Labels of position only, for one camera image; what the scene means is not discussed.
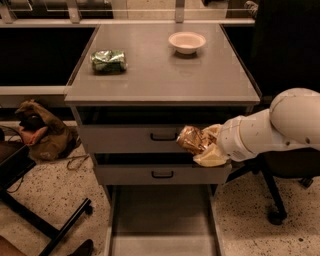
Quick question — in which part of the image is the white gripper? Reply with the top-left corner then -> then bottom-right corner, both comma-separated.
193,116 -> 256,167

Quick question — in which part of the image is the crushed orange can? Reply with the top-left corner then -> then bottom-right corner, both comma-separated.
176,126 -> 207,155

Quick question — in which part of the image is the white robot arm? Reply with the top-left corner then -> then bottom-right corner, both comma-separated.
193,88 -> 320,167

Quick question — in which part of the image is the grey drawer cabinet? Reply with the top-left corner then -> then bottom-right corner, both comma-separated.
64,22 -> 261,208

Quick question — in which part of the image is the middle grey drawer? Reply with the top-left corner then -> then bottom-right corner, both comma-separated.
94,153 -> 231,185

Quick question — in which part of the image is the grey drawer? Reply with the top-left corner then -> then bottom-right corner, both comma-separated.
77,106 -> 245,153
94,153 -> 231,185
104,185 -> 222,256

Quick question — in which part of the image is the bottom grey drawer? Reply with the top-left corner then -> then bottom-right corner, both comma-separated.
104,185 -> 222,256

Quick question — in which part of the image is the top grey drawer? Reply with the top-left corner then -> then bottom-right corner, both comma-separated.
77,106 -> 245,153

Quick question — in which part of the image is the crushed green can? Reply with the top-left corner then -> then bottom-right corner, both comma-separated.
90,50 -> 127,73

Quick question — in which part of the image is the white paper bowl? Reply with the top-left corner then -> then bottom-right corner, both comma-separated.
168,32 -> 206,54

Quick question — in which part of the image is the black office chair right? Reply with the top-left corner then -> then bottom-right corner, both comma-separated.
226,0 -> 320,225

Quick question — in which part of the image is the brown bag on floor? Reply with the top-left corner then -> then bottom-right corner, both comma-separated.
15,100 -> 77,161

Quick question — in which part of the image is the black chair base left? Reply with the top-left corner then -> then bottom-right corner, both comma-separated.
0,138 -> 93,256

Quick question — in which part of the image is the black middle drawer handle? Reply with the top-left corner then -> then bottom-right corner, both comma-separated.
151,171 -> 174,179

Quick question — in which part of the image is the black drawer handle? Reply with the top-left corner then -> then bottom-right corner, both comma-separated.
151,171 -> 174,179
150,133 -> 178,142

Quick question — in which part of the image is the black top drawer handle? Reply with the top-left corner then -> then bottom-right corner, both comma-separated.
150,133 -> 178,142

